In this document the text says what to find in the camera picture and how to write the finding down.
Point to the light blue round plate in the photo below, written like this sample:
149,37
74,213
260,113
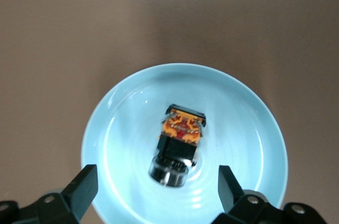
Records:
132,128

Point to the brown table mat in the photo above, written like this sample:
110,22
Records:
79,22

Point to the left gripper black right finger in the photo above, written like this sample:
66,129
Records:
246,208

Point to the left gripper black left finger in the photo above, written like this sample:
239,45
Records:
71,202

